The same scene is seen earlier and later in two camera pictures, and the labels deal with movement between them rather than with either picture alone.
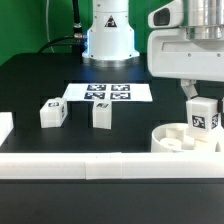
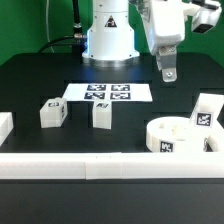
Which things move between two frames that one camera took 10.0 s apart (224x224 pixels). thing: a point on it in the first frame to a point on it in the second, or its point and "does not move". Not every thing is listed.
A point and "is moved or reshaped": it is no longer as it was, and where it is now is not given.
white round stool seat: x=173 y=138 is moved or reshaped
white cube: x=102 y=114 does not move
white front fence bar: x=112 y=165 does not move
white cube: x=202 y=115 is moved or reshaped
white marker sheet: x=115 y=92 does not move
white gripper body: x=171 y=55 to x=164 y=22
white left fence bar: x=6 y=125 does not move
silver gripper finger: x=188 y=87 to x=166 y=59
